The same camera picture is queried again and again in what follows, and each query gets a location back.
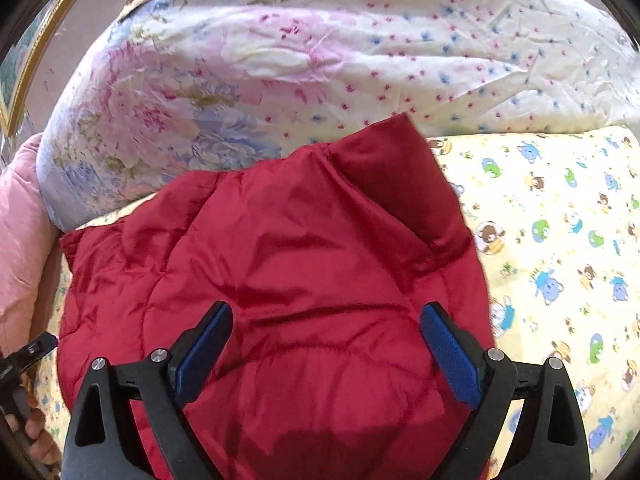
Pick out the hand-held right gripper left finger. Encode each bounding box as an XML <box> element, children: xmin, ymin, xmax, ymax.
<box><xmin>62</xmin><ymin>301</ymin><xmax>235</xmax><ymax>480</ymax></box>

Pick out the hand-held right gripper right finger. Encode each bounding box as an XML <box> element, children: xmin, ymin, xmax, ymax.
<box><xmin>420</xmin><ymin>301</ymin><xmax>588</xmax><ymax>480</ymax></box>

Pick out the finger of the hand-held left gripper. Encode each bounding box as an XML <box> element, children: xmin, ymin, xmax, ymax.
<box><xmin>0</xmin><ymin>332</ymin><xmax>59</xmax><ymax>433</ymax></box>

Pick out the red quilted jacket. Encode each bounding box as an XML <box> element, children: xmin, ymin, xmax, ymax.
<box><xmin>56</xmin><ymin>112</ymin><xmax>496</xmax><ymax>480</ymax></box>

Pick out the person's left hand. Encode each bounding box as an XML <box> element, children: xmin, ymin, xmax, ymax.
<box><xmin>24</xmin><ymin>406</ymin><xmax>63</xmax><ymax>472</ymax></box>

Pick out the pink quilt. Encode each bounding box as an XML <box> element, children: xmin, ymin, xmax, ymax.
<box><xmin>0</xmin><ymin>132</ymin><xmax>63</xmax><ymax>351</ymax></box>

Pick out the yellow cartoon bear bed sheet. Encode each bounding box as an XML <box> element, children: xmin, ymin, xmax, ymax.
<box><xmin>30</xmin><ymin>125</ymin><xmax>640</xmax><ymax>480</ymax></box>

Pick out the gold framed picture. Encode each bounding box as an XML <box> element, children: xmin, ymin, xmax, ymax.
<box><xmin>0</xmin><ymin>0</ymin><xmax>111</xmax><ymax>136</ymax></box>

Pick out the floral white quilt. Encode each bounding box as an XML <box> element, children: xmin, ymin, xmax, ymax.
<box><xmin>37</xmin><ymin>0</ymin><xmax>640</xmax><ymax>233</ymax></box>

